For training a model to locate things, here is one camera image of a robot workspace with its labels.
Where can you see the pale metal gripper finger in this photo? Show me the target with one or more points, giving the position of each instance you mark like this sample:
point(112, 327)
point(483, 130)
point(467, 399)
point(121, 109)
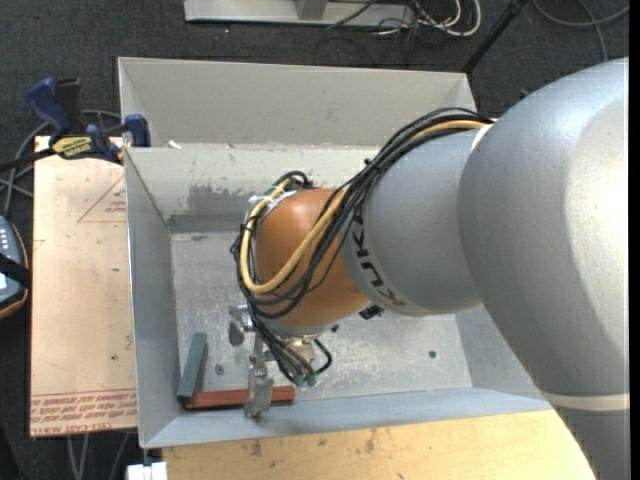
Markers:
point(266, 390)
point(253, 399)

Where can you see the red-brown flat block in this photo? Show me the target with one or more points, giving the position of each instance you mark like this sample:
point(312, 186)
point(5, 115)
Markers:
point(220, 398)

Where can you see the dark green flat block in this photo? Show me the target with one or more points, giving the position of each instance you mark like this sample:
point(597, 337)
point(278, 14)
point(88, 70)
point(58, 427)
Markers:
point(194, 365)

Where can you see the grey metal bin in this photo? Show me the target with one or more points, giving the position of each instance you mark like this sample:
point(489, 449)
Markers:
point(210, 288)

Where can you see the brown cardboard board red print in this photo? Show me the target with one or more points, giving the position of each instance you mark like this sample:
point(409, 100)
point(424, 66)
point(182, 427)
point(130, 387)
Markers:
point(80, 288)

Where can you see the black cylinder on white bracket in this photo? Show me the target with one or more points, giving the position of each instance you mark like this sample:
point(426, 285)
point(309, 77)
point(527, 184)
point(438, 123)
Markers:
point(371, 312)

